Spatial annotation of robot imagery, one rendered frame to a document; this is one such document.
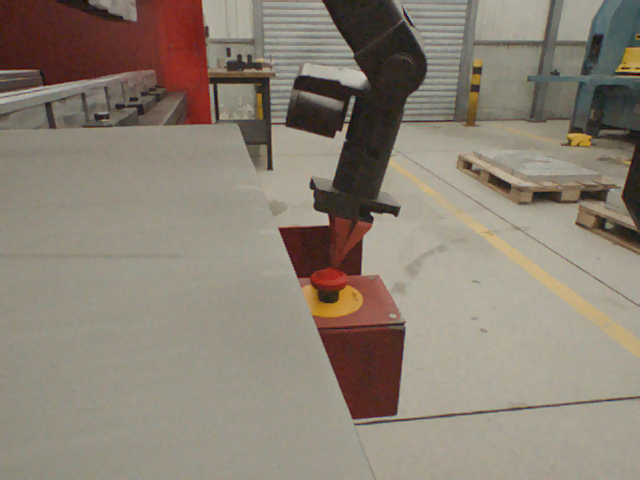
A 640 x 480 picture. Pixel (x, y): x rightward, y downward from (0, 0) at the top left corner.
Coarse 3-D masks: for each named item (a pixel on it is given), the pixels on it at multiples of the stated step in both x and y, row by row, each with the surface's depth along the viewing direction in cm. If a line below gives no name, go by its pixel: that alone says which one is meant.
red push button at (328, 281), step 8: (320, 272) 46; (328, 272) 46; (336, 272) 46; (312, 280) 46; (320, 280) 45; (328, 280) 45; (336, 280) 45; (344, 280) 45; (320, 288) 45; (328, 288) 45; (336, 288) 45; (320, 296) 46; (328, 296) 46; (336, 296) 46
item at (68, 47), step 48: (0, 0) 175; (48, 0) 178; (144, 0) 185; (192, 0) 189; (0, 48) 181; (48, 48) 184; (96, 48) 188; (144, 48) 191; (192, 48) 195; (192, 96) 203
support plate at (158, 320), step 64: (128, 128) 11; (192, 128) 11; (0, 192) 6; (64, 192) 6; (128, 192) 6; (192, 192) 6; (256, 192) 6; (0, 256) 4; (64, 256) 4; (128, 256) 4; (192, 256) 4; (256, 256) 4; (0, 320) 3; (64, 320) 3; (128, 320) 3; (192, 320) 3; (256, 320) 3; (0, 384) 2; (64, 384) 2; (128, 384) 2; (192, 384) 2; (256, 384) 2; (320, 384) 2; (0, 448) 2; (64, 448) 2; (128, 448) 2; (192, 448) 2; (256, 448) 2; (320, 448) 2
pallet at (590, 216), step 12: (588, 204) 286; (600, 204) 286; (588, 216) 281; (600, 216) 277; (612, 216) 265; (624, 216) 265; (588, 228) 282; (600, 228) 280; (612, 240) 265; (624, 240) 262; (636, 252) 249
